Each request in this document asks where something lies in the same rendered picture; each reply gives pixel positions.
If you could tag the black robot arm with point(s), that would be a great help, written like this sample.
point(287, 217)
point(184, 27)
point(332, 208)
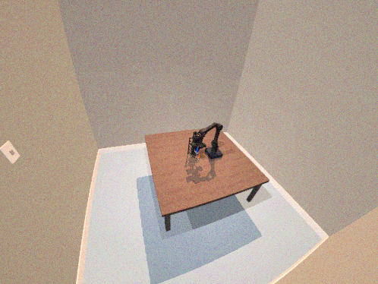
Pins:
point(201, 133)

